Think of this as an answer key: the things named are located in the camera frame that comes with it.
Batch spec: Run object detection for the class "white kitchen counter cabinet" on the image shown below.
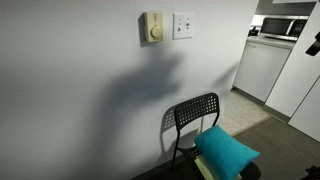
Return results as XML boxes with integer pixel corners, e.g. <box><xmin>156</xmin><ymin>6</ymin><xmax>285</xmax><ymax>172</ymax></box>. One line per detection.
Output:
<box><xmin>232</xmin><ymin>35</ymin><xmax>297</xmax><ymax>103</ymax></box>

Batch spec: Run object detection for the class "silver black microwave oven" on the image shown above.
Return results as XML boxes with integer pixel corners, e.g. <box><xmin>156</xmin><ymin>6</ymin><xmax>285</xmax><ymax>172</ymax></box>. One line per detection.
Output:
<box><xmin>259</xmin><ymin>16</ymin><xmax>309</xmax><ymax>42</ymax></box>

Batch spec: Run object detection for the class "black small countertop appliance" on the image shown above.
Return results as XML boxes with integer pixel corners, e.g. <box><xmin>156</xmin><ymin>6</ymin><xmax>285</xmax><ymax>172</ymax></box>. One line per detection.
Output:
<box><xmin>248</xmin><ymin>26</ymin><xmax>261</xmax><ymax>38</ymax></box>

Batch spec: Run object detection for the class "teal pillow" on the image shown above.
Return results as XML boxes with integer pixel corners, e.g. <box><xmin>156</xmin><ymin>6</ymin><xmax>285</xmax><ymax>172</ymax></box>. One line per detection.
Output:
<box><xmin>193</xmin><ymin>125</ymin><xmax>261</xmax><ymax>180</ymax></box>

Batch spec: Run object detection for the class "black perforated metal chair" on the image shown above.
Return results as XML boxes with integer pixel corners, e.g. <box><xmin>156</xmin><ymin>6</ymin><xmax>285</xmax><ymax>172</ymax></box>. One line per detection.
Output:
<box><xmin>170</xmin><ymin>92</ymin><xmax>262</xmax><ymax>180</ymax></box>

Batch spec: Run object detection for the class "dark object at floor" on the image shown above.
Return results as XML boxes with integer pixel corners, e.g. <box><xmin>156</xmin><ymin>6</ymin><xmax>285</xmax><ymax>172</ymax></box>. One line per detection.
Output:
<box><xmin>300</xmin><ymin>165</ymin><xmax>320</xmax><ymax>180</ymax></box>

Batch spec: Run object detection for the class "beige wall thermostat with dial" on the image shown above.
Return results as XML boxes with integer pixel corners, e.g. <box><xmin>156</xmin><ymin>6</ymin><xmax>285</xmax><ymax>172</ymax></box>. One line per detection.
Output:
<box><xmin>143</xmin><ymin>11</ymin><xmax>165</xmax><ymax>44</ymax></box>

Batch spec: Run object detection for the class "yellow-green flat cushion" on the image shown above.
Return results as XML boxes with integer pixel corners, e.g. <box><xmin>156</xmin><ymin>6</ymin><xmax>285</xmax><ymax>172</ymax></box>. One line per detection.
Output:
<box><xmin>194</xmin><ymin>155</ymin><xmax>243</xmax><ymax>180</ymax></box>

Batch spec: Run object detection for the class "white double switch wall plate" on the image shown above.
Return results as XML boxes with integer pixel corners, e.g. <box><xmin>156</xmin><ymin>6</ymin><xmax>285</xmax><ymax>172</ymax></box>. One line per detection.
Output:
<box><xmin>172</xmin><ymin>12</ymin><xmax>196</xmax><ymax>41</ymax></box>

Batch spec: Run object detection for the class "white tall cabinet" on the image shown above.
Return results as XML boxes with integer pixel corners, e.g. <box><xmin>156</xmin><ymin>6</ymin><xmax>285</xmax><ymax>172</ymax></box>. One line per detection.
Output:
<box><xmin>264</xmin><ymin>1</ymin><xmax>320</xmax><ymax>143</ymax></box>

